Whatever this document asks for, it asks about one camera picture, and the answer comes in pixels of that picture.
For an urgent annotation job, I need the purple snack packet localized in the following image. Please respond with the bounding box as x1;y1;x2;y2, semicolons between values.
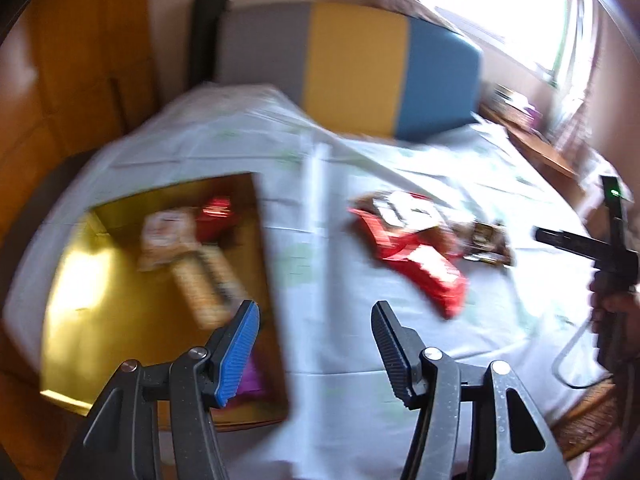
235;350;266;401

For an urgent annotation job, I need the wooden cabinet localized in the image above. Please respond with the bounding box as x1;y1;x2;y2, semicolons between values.
0;0;166;480

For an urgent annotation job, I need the beige pastry packet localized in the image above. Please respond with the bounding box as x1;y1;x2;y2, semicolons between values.
137;209;201;271

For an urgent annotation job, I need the wooden side desk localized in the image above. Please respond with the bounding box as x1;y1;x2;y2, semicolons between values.
480;102;581;181

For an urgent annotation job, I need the pink side curtain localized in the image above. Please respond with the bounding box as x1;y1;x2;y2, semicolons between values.
550;10;606;161

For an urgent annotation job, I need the gold tin box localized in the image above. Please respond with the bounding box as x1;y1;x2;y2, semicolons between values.
2;172;293;423

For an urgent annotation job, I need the person's right hand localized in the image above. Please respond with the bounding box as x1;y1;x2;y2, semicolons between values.
589;280;640;341

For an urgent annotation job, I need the sesame bar packet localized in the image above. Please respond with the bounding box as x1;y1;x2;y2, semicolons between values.
425;210;463;256

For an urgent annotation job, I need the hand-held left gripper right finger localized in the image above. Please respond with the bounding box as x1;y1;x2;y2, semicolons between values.
371;301;571;480

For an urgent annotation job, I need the wicker chair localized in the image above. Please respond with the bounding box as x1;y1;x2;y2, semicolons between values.
547;377;623;461

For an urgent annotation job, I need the window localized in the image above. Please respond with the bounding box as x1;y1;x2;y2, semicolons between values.
425;0;596;86

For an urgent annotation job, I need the grey yellow blue chair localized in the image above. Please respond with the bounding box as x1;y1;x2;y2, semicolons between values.
215;2;485;143

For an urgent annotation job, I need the red snack packet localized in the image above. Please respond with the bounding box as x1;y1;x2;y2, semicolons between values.
192;195;238;241
348;207;396;241
420;255;468;318
375;232;436;266

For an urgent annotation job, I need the brown white snack packet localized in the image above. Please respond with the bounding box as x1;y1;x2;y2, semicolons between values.
357;191;443;233

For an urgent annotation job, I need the wafer biscuit packet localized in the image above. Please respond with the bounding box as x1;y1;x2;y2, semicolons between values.
172;242;248;328

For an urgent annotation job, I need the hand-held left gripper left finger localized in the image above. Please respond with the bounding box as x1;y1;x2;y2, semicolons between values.
55;300;261;480

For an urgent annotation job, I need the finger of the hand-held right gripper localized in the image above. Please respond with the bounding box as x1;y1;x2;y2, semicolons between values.
535;228;602;261

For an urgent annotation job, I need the patterned tissue box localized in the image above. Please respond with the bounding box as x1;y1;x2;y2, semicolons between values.
492;85;531;116

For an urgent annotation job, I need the dark brown snack packet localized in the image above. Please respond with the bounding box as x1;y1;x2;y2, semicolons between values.
465;220;513;267

